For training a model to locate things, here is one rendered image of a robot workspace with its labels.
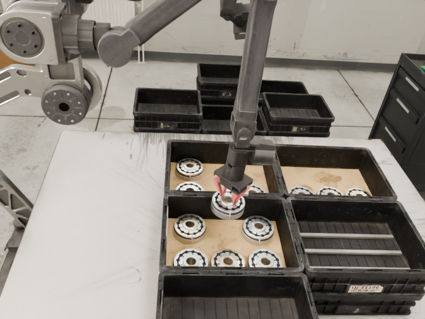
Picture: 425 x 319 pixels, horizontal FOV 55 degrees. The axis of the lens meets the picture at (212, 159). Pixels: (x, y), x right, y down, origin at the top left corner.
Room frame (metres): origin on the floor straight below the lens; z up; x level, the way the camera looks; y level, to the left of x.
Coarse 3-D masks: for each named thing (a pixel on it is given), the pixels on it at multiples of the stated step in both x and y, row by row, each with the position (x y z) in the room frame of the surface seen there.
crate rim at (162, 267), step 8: (272, 200) 0.98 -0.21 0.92; (280, 200) 0.99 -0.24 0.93; (288, 216) 0.91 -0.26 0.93; (288, 224) 0.88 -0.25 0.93; (296, 240) 0.82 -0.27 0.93; (160, 248) 0.73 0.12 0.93; (296, 248) 0.80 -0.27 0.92; (160, 256) 0.70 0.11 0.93; (296, 256) 0.76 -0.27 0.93; (160, 264) 0.68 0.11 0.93; (160, 272) 0.67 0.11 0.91
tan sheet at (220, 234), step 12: (168, 228) 0.90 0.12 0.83; (216, 228) 0.92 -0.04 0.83; (228, 228) 0.93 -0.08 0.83; (240, 228) 0.93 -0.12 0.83; (276, 228) 0.95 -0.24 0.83; (168, 240) 0.85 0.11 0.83; (204, 240) 0.87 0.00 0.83; (216, 240) 0.87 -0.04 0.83; (228, 240) 0.88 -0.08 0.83; (240, 240) 0.88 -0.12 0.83; (276, 240) 0.90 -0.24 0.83; (168, 252) 0.80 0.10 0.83; (204, 252) 0.82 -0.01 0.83; (240, 252) 0.83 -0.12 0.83; (276, 252) 0.85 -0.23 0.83; (168, 264) 0.76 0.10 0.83
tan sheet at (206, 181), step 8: (208, 168) 1.23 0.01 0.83; (216, 168) 1.23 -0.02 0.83; (248, 168) 1.25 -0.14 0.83; (256, 168) 1.26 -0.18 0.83; (176, 176) 1.16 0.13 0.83; (208, 176) 1.18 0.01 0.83; (216, 176) 1.19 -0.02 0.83; (256, 176) 1.21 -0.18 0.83; (264, 176) 1.22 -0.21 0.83; (176, 184) 1.11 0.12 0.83; (200, 184) 1.13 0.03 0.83; (208, 184) 1.13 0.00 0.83; (256, 184) 1.16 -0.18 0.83; (264, 184) 1.17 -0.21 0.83
